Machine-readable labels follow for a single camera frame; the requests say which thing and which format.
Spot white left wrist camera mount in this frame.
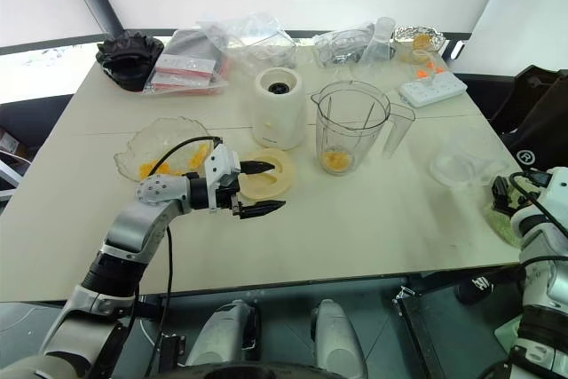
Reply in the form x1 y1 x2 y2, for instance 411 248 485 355
203 143 243 212

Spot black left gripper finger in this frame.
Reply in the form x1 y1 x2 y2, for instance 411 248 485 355
241 159 277 176
238 200 288 221

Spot orange segments in jar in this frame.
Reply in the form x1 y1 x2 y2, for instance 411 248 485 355
321 150 356 173

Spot clear blender jar with handle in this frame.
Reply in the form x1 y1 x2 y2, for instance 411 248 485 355
310 80 417 177

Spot black tray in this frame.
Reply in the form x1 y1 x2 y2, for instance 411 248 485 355
392 283 525 379

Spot yellowish tape ring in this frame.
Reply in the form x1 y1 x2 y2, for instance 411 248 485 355
401 49 434 66

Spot cream blender lid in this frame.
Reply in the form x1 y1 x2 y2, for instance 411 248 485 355
237 147 296 203

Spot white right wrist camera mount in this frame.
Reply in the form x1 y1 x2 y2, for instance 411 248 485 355
527 167 568 209

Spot large clear plastic bag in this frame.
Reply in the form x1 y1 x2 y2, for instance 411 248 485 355
194 14 297 72

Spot black crumpled bag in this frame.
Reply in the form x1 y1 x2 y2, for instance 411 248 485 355
96 31 165 92

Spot grey pouch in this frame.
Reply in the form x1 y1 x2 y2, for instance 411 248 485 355
166 28 223 60

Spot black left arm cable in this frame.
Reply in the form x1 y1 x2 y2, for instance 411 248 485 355
144 135 223 379

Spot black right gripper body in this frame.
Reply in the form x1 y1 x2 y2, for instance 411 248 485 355
490 174 533 217

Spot small orange pieces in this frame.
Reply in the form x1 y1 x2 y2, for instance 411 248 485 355
414 66 446 81

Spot orange segment cluster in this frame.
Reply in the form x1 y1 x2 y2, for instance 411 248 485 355
138 159 183 178
188 142 213 167

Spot clear glass leaf bowl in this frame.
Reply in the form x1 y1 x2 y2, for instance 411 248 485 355
114 115 223 183

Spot pale green plate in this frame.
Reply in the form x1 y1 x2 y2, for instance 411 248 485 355
483 174 525 248

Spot clear conical bottle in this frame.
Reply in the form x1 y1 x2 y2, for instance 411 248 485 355
357 16 398 67

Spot red white packet stack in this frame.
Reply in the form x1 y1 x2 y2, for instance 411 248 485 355
144 53 228 97

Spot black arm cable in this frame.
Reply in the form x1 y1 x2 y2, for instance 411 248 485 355
509 170 568 273
144 135 223 379

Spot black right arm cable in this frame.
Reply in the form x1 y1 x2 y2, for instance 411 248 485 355
509 170 568 273

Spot silver foil tray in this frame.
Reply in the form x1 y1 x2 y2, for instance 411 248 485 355
392 25 447 54

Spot crumpled clear plastic bag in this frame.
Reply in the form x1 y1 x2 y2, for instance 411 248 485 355
312 21 378 67

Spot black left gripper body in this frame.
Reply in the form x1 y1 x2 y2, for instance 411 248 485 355
217 160 250 220

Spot grey rounded robot leg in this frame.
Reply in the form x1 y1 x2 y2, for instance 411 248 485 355
310 298 369 379
184 298 261 369

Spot black bag with logo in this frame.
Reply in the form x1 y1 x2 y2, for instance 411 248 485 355
490 64 568 176

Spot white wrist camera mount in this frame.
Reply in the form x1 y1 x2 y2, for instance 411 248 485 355
527 167 568 209
203 143 243 212

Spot cream blender base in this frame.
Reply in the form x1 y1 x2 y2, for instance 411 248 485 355
253 67 308 151

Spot black cap with print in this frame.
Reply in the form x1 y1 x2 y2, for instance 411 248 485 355
456 268 525 305

